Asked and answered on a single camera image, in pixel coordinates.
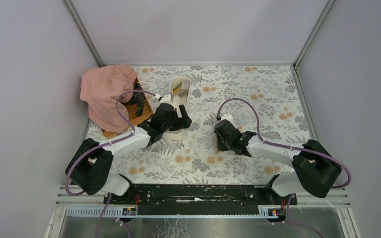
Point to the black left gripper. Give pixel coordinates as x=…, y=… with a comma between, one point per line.
x=183, y=121

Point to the dark green items in organizer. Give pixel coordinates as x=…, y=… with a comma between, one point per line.
x=138, y=100

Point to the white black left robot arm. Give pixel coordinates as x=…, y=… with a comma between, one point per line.
x=90, y=166

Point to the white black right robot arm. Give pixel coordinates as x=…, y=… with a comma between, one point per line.
x=313, y=173

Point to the orange wooden organizer tray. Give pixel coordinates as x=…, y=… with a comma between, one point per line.
x=147, y=112

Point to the long white plastic tray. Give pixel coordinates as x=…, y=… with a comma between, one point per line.
x=184, y=122

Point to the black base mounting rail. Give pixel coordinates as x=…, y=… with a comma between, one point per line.
x=187, y=195

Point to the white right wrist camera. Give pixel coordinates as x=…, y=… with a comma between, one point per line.
x=227, y=116

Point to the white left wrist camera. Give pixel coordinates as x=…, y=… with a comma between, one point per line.
x=175, y=101

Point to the slotted aluminium cable duct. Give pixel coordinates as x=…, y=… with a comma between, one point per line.
x=176, y=212

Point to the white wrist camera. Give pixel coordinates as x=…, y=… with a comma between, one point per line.
x=227, y=116
x=175, y=101

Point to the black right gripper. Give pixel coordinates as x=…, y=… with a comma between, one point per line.
x=220, y=147

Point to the pink crumpled cloth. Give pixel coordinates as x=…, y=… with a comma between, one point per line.
x=100, y=88

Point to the floral patterned table mat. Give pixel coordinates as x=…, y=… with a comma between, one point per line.
x=263, y=98

